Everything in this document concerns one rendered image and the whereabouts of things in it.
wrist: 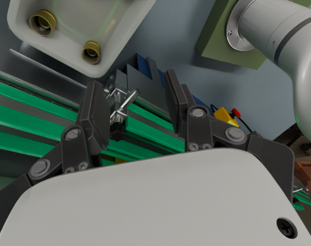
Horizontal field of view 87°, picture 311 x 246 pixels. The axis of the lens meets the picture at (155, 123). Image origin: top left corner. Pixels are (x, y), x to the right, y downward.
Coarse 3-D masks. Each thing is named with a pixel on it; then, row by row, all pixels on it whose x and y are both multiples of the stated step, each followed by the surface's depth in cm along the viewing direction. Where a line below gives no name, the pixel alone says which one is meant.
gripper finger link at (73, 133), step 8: (72, 128) 9; (80, 128) 9; (64, 136) 9; (72, 136) 9; (80, 136) 9; (64, 144) 8; (72, 144) 8; (80, 144) 8; (88, 144) 9; (64, 152) 8; (72, 152) 8; (80, 152) 8; (88, 152) 8; (64, 160) 8; (72, 160) 8; (80, 160) 8; (88, 160) 8; (96, 160) 10; (64, 168) 7; (72, 168) 7; (80, 168) 7; (88, 168) 7
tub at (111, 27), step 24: (24, 0) 26; (48, 0) 31; (72, 0) 32; (96, 0) 32; (120, 0) 33; (144, 0) 29; (24, 24) 29; (72, 24) 34; (96, 24) 35; (120, 24) 35; (48, 48) 31; (72, 48) 35; (120, 48) 32; (96, 72) 36
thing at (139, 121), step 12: (132, 108) 36; (132, 120) 33; (144, 120) 37; (156, 120) 40; (144, 132) 34; (156, 132) 37; (168, 132) 41; (168, 144) 37; (180, 144) 41; (300, 192) 119
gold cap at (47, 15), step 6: (42, 12) 30; (48, 12) 31; (30, 18) 29; (36, 18) 32; (42, 18) 32; (48, 18) 30; (54, 18) 32; (30, 24) 30; (36, 24) 32; (42, 24) 32; (48, 24) 32; (54, 24) 32; (36, 30) 31; (48, 30) 33
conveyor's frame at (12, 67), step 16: (0, 32) 34; (0, 48) 32; (0, 64) 30; (16, 64) 32; (32, 64) 34; (128, 64) 44; (16, 80) 30; (32, 80) 32; (48, 80) 35; (64, 80) 38; (128, 80) 38; (144, 80) 45; (160, 80) 55; (48, 96) 34; (64, 96) 35; (80, 96) 38; (144, 96) 39; (160, 96) 46; (160, 112) 42; (304, 192) 126
